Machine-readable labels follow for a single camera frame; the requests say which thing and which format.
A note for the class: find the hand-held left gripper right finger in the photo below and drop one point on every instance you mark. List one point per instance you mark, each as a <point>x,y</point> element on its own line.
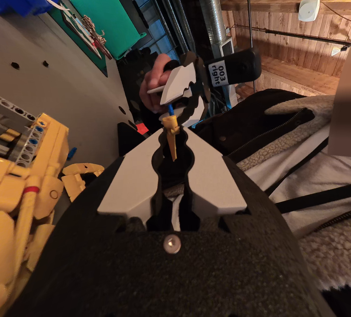
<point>216,182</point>

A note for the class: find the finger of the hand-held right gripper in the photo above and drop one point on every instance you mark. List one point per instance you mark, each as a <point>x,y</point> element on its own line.
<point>198,108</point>
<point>178,84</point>

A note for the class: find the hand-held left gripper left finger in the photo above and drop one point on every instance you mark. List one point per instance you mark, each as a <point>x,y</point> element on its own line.
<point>131,185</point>

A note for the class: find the blue connector pin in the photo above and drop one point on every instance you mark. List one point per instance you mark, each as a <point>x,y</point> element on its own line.
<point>71,154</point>
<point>170,110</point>

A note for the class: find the yellow brick panel piece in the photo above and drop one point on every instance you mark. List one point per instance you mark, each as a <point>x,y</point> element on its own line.
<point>171,125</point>

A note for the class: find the person's right hand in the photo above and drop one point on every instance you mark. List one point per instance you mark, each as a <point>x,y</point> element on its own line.
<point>155,75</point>

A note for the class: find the white vent grille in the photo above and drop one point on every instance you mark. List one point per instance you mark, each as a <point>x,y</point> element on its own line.
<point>227,47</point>

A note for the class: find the dark sherpa-lined jacket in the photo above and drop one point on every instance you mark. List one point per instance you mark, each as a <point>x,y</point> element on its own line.
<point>246,130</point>

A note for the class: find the small red tag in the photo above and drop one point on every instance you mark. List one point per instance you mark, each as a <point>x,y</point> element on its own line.
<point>142,128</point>

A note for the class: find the white ceiling speaker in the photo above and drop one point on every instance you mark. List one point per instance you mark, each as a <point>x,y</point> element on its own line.
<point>309,9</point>

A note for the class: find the wooden stick model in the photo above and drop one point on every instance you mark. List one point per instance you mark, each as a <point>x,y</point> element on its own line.
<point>97,34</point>

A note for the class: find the ceiling spotlight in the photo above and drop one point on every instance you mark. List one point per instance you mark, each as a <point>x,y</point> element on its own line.
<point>336,51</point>

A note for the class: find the yellow brick toy car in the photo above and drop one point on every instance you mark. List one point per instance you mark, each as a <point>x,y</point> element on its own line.
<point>16,185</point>

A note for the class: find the silver spiral duct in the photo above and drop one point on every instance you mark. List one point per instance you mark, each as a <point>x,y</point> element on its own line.
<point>211,1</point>

